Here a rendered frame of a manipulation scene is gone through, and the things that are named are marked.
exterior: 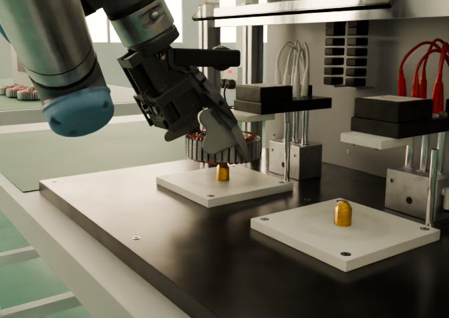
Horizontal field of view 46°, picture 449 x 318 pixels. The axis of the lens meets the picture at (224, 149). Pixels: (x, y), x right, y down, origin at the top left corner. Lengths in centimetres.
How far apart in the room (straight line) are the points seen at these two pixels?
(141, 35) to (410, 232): 39
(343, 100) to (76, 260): 54
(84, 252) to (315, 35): 57
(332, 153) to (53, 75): 57
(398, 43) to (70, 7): 53
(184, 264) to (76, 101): 20
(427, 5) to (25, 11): 42
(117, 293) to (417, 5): 45
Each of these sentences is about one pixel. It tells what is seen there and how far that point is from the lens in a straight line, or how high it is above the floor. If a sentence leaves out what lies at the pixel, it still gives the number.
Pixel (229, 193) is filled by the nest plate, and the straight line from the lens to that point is 72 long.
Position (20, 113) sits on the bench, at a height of 74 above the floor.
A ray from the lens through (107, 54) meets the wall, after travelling 552.
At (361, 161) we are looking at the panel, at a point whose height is 79.
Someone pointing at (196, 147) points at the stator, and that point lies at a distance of 74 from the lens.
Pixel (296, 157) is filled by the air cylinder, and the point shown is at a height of 81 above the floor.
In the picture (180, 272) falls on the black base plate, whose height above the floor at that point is 77.
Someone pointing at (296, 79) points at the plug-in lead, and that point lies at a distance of 83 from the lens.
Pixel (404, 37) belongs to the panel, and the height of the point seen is 99.
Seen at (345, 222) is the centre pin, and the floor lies 79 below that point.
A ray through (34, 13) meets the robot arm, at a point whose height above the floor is 101.
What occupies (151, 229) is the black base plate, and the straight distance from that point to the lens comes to 63.
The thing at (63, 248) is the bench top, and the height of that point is 75.
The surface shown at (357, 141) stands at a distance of 61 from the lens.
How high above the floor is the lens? 98
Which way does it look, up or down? 11 degrees down
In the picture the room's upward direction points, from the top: straight up
